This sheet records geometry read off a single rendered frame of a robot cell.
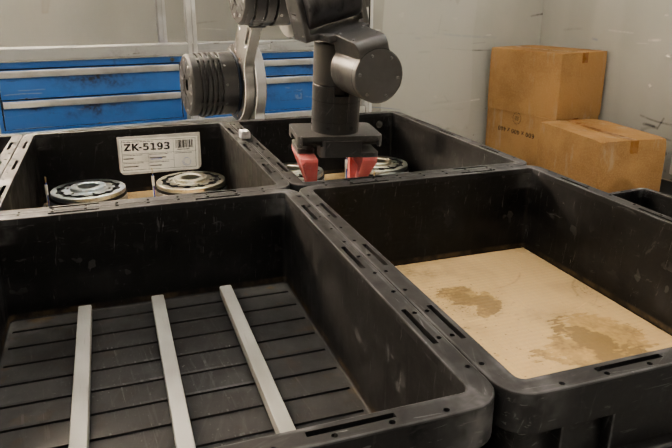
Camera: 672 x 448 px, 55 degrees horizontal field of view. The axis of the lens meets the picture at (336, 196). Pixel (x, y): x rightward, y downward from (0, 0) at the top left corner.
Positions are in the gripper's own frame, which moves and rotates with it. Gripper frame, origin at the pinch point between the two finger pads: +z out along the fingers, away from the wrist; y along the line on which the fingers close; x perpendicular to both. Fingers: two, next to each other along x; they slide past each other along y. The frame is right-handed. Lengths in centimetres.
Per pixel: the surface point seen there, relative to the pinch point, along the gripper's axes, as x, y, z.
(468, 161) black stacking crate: 5.1, 20.6, -2.8
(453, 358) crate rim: -45.2, -4.0, -7.8
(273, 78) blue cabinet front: 213, 25, 23
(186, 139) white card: 27.4, -17.0, -0.7
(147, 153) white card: 26.7, -23.0, 1.3
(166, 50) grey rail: 204, -21, 10
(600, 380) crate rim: -49.0, 2.7, -8.1
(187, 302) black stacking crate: -14.5, -18.2, 4.8
